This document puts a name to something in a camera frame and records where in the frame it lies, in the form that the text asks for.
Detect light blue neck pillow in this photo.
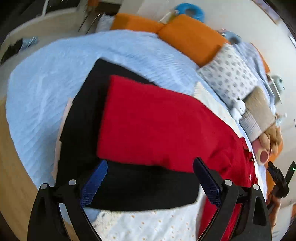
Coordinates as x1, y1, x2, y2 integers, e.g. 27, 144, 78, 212
221, 31, 242, 45

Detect pink strawberry bear plush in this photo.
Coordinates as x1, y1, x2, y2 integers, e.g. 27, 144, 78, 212
252, 138, 270, 166

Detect red polo sweater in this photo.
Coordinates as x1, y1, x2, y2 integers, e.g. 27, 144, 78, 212
94, 75, 257, 240

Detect teal mini projector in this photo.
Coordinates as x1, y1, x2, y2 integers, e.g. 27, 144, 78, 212
271, 75, 285, 94

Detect beige patchwork pillow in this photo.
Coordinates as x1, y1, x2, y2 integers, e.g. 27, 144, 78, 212
239, 87, 275, 142

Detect brown bear plush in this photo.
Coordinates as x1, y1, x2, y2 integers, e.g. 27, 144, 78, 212
259, 123, 282, 155

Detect light blue bed sheet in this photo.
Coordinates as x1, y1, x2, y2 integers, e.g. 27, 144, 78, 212
5, 29, 269, 225

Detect person right hand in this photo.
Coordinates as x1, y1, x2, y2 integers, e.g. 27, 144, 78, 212
266, 192, 281, 229

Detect floral white pillow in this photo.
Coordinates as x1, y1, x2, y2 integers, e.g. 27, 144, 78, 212
197, 43, 258, 108

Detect small white plush sheep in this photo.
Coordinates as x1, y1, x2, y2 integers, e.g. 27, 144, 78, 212
230, 98, 246, 122

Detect white daisy eyelet blanket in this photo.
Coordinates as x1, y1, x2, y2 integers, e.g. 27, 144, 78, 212
93, 82, 252, 240

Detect folded black garment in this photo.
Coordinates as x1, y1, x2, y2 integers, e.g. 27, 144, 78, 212
56, 59, 199, 211

